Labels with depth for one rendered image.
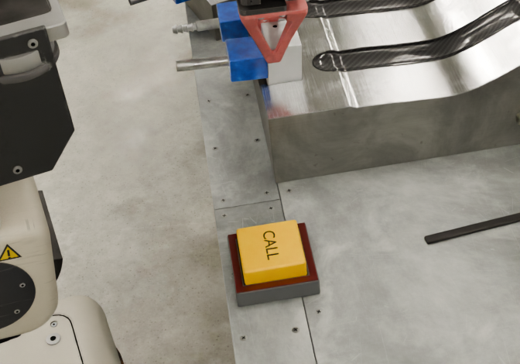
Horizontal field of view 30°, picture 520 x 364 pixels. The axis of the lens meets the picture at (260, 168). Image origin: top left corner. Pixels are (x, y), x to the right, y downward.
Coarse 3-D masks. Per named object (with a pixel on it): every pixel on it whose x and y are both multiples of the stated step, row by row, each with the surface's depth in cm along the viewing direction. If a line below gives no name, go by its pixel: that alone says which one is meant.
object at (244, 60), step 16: (272, 32) 103; (240, 48) 103; (256, 48) 103; (272, 48) 100; (288, 48) 101; (176, 64) 103; (192, 64) 103; (208, 64) 103; (224, 64) 103; (240, 64) 102; (256, 64) 102; (272, 64) 102; (288, 64) 102; (240, 80) 103; (272, 80) 103; (288, 80) 103
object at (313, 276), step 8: (304, 224) 97; (304, 232) 96; (232, 240) 96; (304, 240) 95; (232, 248) 95; (304, 248) 95; (232, 256) 95; (312, 256) 94; (232, 264) 94; (312, 264) 93; (240, 272) 93; (312, 272) 92; (240, 280) 92; (280, 280) 92; (288, 280) 92; (296, 280) 91; (304, 280) 91; (312, 280) 91; (240, 288) 91; (248, 288) 91; (256, 288) 91; (264, 288) 91
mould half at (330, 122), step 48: (480, 0) 108; (336, 48) 108; (480, 48) 104; (288, 96) 102; (336, 96) 101; (384, 96) 101; (432, 96) 100; (480, 96) 101; (288, 144) 102; (336, 144) 102; (384, 144) 103; (432, 144) 104; (480, 144) 105
